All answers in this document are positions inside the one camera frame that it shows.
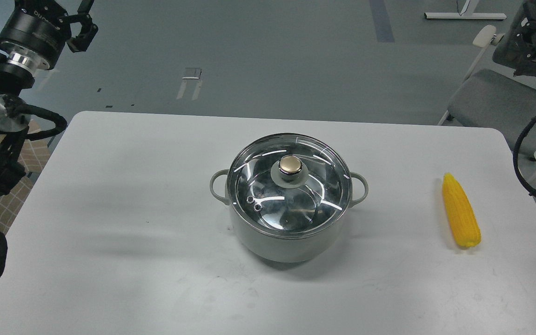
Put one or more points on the white desk leg base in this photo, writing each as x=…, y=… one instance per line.
x=466, y=12

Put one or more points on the grey pot with steel interior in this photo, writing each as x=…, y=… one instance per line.
x=280, y=249

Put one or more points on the yellow corn cob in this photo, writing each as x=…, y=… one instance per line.
x=460, y=214

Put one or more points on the glass pot lid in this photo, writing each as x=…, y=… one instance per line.
x=289, y=185

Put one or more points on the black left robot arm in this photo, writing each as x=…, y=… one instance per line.
x=20, y=121

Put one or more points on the grey office chair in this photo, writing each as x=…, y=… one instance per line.
x=489, y=99

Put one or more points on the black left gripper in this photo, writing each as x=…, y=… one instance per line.
x=35, y=25

